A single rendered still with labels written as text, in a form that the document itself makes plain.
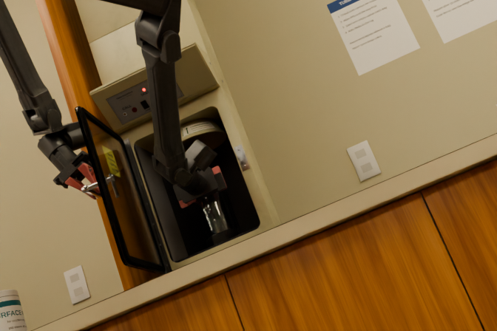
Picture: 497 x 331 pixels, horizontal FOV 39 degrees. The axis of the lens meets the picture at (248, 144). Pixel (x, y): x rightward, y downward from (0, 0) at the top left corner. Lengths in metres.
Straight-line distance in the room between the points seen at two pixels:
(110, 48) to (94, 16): 0.12
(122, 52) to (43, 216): 0.77
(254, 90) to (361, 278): 1.04
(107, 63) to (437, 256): 1.10
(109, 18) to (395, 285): 1.15
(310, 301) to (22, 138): 1.49
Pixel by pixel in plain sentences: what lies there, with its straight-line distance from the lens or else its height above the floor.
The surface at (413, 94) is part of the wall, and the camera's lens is 2.26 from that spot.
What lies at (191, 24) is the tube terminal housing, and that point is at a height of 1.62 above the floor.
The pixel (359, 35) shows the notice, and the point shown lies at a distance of 2.34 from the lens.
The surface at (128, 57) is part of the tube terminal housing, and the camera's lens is 2.05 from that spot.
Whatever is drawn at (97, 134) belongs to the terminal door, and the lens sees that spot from 1.75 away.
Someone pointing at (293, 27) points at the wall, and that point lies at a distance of 2.39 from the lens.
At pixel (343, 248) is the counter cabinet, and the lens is 1.48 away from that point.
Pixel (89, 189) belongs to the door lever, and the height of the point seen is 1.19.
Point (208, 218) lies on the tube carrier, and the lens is 1.89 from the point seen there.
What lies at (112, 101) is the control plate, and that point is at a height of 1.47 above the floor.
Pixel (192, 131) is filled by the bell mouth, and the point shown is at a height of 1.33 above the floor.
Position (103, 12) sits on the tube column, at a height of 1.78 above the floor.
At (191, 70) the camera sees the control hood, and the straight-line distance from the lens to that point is 1.88.
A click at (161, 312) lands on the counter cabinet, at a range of 1.59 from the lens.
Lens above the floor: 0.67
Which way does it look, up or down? 18 degrees up
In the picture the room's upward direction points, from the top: 21 degrees counter-clockwise
